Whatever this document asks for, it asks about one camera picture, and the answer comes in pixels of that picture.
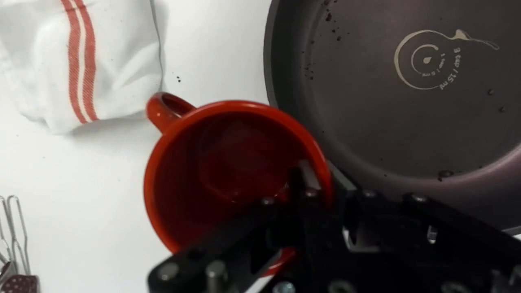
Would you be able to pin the dark nonstick frying pan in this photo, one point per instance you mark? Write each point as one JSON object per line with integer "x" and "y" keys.
{"x": 379, "y": 108}

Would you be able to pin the red ceramic cup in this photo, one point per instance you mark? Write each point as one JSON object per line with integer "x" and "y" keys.
{"x": 216, "y": 157}

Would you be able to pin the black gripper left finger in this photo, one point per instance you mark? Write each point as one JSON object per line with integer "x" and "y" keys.
{"x": 303, "y": 238}

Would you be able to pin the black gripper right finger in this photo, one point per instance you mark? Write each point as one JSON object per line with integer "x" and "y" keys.
{"x": 412, "y": 245}

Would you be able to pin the white cloth with red stripes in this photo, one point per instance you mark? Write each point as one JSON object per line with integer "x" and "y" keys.
{"x": 119, "y": 54}

